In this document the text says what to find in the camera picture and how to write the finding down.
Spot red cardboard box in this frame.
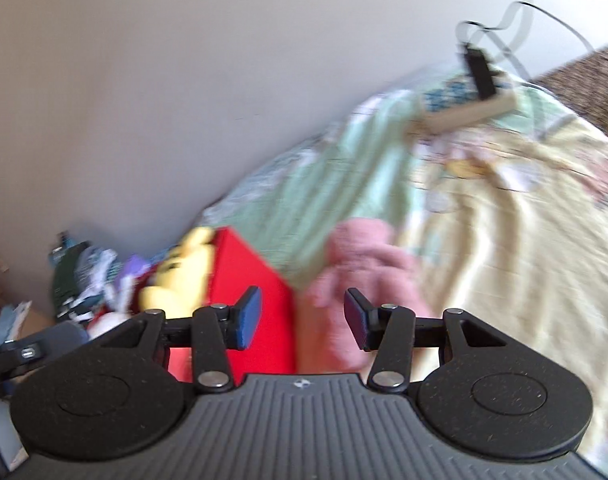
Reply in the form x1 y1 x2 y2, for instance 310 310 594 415
91 226 297 385

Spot yellow tiger plush toy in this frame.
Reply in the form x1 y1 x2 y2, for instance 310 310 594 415
138 226 217 318

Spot cartoon printed bedsheet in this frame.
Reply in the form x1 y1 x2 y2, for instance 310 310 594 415
199 67 608 466

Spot white power strip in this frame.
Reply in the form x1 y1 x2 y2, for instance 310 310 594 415
404 72 517 141

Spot pink plush rabbit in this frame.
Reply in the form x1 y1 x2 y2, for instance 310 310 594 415
304 218 430 376

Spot dark floral patterned cover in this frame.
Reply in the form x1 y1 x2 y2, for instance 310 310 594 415
531 37 608 148

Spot pale blue cloth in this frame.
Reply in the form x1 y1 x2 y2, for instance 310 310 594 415
0 302 32 348

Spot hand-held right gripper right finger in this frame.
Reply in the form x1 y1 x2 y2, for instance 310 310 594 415
344 288 507 393

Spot black charger cable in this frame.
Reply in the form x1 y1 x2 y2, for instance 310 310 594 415
456 1 597 61

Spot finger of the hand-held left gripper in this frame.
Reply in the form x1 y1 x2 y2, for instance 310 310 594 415
0 322 89 386

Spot black charger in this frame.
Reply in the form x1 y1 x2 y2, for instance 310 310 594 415
456 44 500 101

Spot purple packet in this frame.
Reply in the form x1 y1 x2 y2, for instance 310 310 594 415
116 255 150 311

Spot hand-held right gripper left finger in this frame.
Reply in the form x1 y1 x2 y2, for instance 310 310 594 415
101 286 263 395

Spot pile of folded clothes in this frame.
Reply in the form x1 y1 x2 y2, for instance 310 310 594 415
49 232 152 321

